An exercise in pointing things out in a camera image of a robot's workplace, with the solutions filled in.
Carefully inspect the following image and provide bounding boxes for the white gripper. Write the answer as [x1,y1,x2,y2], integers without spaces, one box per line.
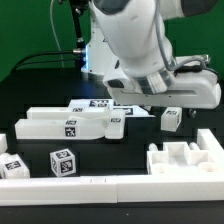
[103,57,221,118]

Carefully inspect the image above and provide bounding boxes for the white chair seat block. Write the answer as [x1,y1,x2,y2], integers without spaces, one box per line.
[147,142,218,175]

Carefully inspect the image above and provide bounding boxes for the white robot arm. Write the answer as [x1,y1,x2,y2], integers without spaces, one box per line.
[82,0,221,109]

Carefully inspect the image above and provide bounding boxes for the white tagged sheet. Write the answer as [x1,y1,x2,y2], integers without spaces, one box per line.
[69,99,152,117]

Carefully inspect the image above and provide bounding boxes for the white tagged cube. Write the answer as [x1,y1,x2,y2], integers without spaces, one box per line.
[50,148,76,177]

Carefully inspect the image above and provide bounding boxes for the white tagged block lower left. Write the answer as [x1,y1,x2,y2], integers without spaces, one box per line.
[0,153,30,179]

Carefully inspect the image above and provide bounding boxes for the white block left edge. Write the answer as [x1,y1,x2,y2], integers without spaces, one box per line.
[0,134,8,154]

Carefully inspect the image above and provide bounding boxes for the white right rail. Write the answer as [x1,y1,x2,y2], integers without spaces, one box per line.
[197,129,224,172]

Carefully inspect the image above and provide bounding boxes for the white rail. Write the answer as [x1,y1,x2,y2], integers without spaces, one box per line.
[0,174,224,206]
[197,129,224,172]

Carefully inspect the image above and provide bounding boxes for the black cable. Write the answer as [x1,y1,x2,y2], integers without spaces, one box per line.
[9,48,84,75]

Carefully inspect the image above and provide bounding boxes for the white front rail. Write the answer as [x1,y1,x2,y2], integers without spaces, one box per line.
[0,174,224,206]

